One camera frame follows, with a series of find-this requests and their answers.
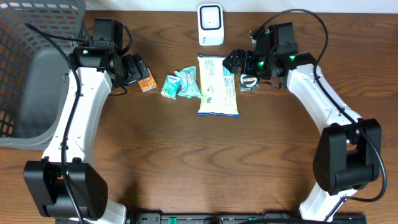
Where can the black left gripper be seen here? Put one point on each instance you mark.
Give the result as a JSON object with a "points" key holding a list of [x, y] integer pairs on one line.
{"points": [[135, 69]]}

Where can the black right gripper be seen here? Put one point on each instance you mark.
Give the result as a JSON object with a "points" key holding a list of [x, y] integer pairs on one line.
{"points": [[245, 65]]}

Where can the small orange tissue pack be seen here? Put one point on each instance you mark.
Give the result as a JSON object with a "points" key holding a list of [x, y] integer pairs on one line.
{"points": [[148, 83]]}

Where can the black round-label box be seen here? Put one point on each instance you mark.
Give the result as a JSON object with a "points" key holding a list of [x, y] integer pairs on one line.
{"points": [[248, 83]]}

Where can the small teal tissue pack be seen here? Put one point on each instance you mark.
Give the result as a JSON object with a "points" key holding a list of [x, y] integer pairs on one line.
{"points": [[170, 87]]}

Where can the teal snack packet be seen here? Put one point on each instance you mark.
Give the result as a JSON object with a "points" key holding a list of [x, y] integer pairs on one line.
{"points": [[189, 86]]}

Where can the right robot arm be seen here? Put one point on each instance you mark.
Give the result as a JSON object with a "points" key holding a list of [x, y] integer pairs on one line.
{"points": [[347, 163]]}

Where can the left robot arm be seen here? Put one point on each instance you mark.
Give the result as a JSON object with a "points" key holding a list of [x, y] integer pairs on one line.
{"points": [[64, 183]]}

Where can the white barcode scanner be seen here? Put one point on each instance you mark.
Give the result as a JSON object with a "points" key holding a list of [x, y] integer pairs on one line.
{"points": [[210, 25]]}

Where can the grey plastic mesh basket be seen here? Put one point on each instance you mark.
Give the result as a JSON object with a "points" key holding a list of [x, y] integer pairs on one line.
{"points": [[34, 81]]}

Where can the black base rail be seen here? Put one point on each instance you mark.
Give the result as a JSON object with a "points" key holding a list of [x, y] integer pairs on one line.
{"points": [[156, 218]]}

